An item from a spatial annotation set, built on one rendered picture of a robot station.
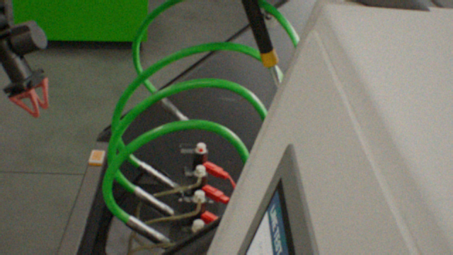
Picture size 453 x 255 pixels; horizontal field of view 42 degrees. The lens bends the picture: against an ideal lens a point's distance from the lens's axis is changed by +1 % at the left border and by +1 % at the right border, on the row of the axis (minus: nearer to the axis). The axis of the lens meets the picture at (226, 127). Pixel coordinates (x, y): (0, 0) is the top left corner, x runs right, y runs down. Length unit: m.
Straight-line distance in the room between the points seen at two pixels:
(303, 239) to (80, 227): 0.82
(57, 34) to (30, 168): 1.61
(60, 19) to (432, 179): 4.23
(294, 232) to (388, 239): 0.15
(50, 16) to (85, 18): 0.25
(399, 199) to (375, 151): 0.06
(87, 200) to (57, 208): 1.57
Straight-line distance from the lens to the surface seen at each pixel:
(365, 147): 0.41
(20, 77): 1.52
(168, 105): 1.21
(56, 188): 3.01
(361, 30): 0.57
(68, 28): 4.52
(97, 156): 1.43
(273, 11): 1.06
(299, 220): 0.48
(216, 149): 1.50
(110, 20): 4.50
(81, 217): 1.26
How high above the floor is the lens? 1.72
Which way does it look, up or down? 29 degrees down
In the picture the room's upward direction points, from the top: 6 degrees clockwise
